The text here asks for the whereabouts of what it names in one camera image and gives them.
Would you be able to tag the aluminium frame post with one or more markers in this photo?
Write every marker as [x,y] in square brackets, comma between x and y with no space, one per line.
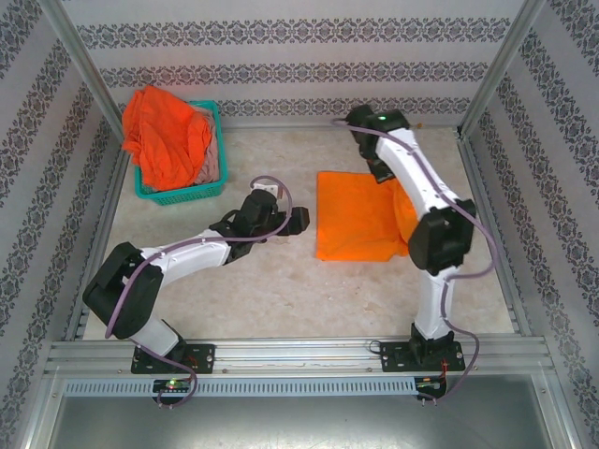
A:
[84,61]
[505,65]

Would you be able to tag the pink shorts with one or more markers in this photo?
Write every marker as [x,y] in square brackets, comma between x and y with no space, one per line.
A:
[211,163]

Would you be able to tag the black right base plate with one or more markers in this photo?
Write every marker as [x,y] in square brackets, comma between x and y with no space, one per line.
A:
[393,357]

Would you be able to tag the aluminium side rail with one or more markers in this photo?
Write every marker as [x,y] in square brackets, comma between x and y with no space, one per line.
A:
[496,243]
[100,234]

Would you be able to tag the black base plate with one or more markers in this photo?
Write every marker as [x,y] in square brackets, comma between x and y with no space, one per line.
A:
[393,357]
[203,357]

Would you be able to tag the aluminium mounting rail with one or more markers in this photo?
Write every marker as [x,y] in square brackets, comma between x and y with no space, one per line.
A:
[290,355]

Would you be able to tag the thin aluminium rail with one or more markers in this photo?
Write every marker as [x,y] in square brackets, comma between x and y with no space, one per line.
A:
[290,125]

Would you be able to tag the right controller board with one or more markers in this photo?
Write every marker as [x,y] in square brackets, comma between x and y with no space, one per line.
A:
[430,383]

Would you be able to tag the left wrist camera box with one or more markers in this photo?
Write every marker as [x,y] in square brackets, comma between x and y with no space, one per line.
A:
[267,188]

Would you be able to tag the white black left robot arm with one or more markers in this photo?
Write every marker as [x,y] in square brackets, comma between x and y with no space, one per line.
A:
[187,252]

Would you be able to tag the controller board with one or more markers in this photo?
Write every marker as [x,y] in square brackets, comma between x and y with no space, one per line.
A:
[170,386]
[430,383]

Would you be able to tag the orange shorts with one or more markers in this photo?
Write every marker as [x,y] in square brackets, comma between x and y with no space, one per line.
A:
[164,140]
[351,215]

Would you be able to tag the black corner bracket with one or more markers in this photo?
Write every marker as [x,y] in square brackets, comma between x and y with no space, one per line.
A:
[458,134]

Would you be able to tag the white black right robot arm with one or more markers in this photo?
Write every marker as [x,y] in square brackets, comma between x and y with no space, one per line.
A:
[433,299]

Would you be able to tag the grey metal shelf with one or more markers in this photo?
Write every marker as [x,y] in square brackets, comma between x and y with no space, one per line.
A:
[299,421]

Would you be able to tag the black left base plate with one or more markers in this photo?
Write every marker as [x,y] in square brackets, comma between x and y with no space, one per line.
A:
[203,357]

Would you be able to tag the teal plastic basket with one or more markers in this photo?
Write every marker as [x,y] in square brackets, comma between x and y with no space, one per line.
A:
[187,196]

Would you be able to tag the left controller board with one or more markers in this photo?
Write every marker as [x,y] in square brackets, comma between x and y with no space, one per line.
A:
[170,386]

